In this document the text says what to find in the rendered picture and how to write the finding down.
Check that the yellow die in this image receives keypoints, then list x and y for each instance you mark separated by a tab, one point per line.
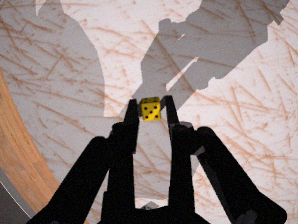
151	108

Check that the white die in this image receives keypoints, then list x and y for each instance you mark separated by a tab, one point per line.
146	207

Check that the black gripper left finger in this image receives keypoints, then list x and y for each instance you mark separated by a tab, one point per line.
73	199

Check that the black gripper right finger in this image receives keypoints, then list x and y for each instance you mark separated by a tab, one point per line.
242	202

